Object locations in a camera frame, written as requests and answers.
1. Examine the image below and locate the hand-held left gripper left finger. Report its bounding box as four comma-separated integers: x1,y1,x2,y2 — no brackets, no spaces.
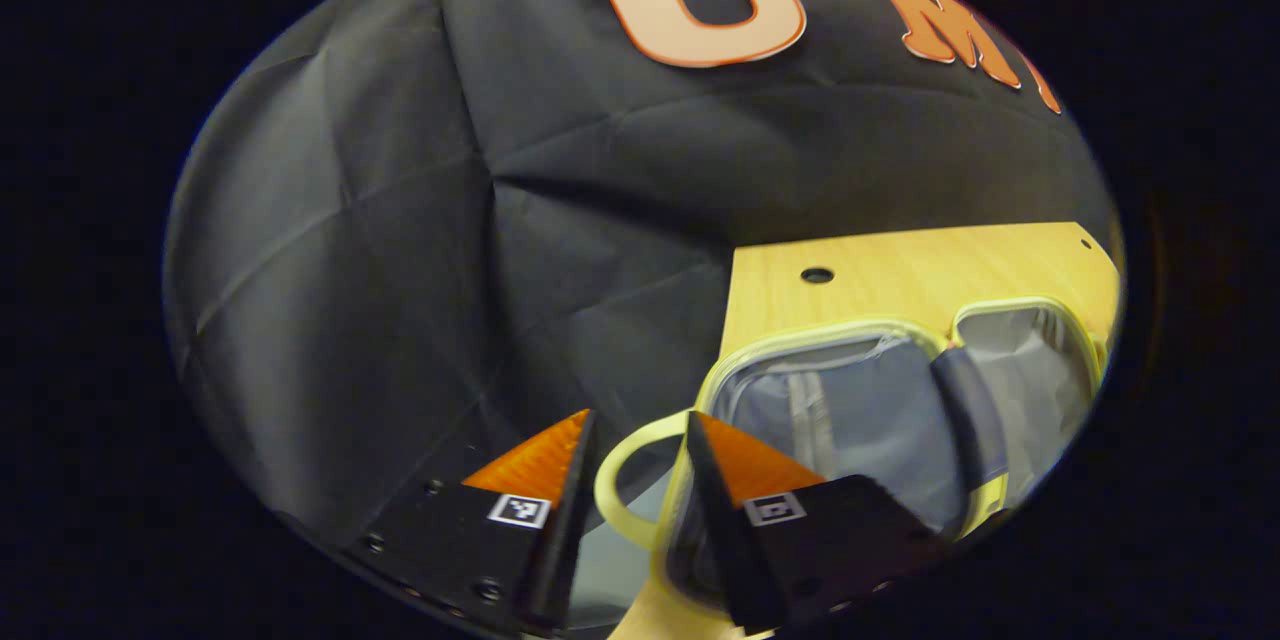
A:
345,408,601,637

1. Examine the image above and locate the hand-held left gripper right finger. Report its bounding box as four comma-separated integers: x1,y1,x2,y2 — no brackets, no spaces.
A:
685,410,951,637

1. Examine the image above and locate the pale yellow suitcase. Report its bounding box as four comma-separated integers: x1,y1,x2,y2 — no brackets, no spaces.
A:
595,295,1113,640

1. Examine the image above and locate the black backdrop cloth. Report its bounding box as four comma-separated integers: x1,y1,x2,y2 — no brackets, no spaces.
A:
163,0,1121,561

